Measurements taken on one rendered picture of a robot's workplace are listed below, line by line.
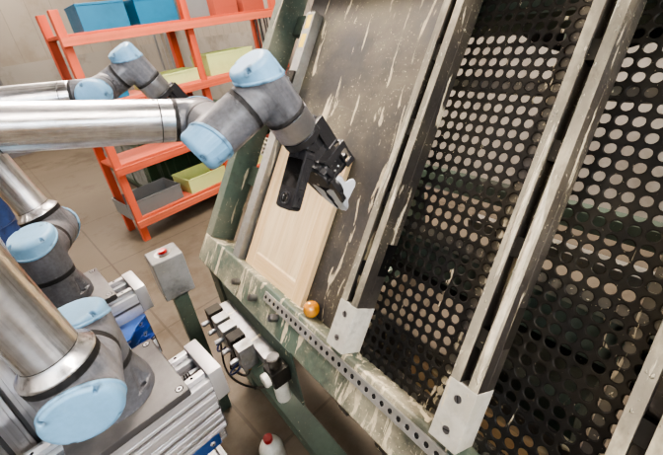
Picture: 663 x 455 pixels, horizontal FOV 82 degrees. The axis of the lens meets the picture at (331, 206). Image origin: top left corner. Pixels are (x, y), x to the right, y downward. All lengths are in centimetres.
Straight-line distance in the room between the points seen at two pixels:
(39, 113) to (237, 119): 28
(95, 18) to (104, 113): 312
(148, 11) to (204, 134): 337
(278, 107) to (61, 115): 32
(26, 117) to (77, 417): 44
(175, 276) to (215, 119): 113
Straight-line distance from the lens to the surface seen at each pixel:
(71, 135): 71
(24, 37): 972
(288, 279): 128
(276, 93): 62
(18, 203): 141
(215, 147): 60
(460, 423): 86
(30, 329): 68
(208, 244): 173
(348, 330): 101
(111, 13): 385
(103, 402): 73
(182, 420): 103
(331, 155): 71
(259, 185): 147
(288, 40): 175
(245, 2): 451
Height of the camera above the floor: 169
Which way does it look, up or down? 27 degrees down
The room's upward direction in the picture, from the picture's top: 9 degrees counter-clockwise
